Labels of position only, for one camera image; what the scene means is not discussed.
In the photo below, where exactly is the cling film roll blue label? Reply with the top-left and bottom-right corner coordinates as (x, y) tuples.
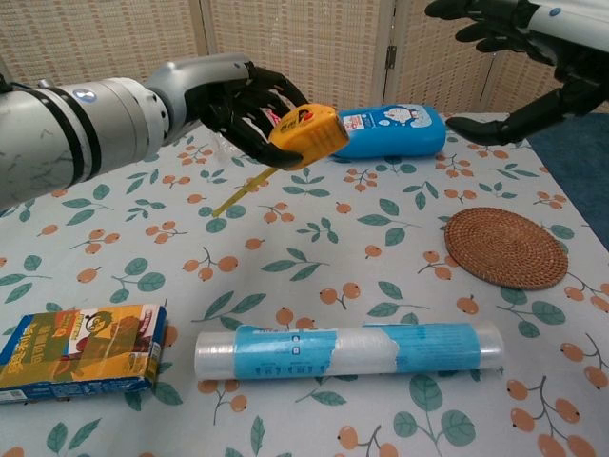
(194, 321), (505, 383)

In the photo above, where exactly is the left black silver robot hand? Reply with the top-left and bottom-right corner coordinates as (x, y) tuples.
(145, 52), (310, 170)

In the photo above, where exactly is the blue yellow snack box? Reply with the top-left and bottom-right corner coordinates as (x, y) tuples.
(0, 304), (169, 407)

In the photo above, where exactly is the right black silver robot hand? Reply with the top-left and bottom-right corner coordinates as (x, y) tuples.
(424, 0), (609, 147)

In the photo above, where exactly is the dark blue table cover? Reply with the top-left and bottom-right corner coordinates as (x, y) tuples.
(526, 111), (609, 226)

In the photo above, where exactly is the yellow tape measure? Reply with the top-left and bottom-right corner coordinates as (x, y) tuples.
(212, 104), (351, 219)

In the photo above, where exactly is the woven folding screen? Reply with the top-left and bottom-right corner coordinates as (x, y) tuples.
(0, 0), (609, 121)

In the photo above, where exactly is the floral printed tablecloth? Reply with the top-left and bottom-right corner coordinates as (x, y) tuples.
(0, 111), (609, 457)

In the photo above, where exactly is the blue pump detergent bottle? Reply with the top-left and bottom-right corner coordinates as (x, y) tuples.
(327, 104), (447, 161)

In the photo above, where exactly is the round woven brown coaster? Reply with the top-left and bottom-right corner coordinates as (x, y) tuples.
(443, 206), (570, 291)

